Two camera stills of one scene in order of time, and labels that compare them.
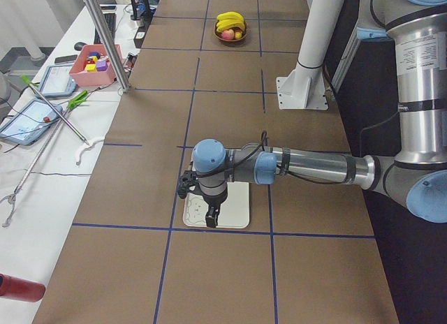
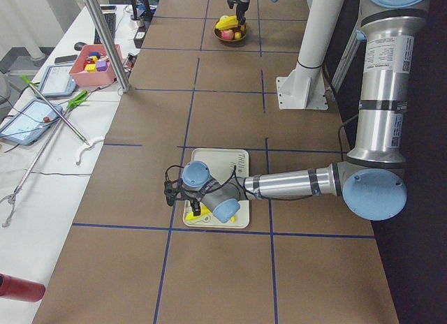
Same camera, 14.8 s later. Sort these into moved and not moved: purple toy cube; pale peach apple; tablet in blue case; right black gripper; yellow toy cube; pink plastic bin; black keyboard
Moved: right black gripper
Not moved: black keyboard; pale peach apple; pink plastic bin; tablet in blue case; yellow toy cube; purple toy cube
